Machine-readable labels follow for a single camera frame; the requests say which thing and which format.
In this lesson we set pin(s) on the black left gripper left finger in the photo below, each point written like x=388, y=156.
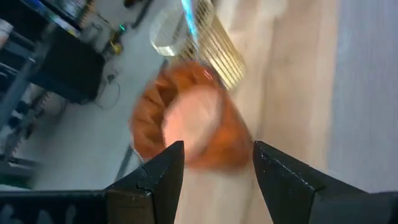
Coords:
x=158, y=186

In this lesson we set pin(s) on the grey woven placemat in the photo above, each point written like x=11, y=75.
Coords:
x=367, y=93

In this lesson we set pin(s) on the clear ribbed glass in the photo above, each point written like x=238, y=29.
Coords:
x=217, y=46

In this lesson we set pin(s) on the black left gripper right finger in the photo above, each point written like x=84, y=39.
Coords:
x=286, y=193

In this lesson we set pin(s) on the orange faceted cup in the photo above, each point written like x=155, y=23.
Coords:
x=199, y=124

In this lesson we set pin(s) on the black equipment box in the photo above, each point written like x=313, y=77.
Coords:
x=71, y=71

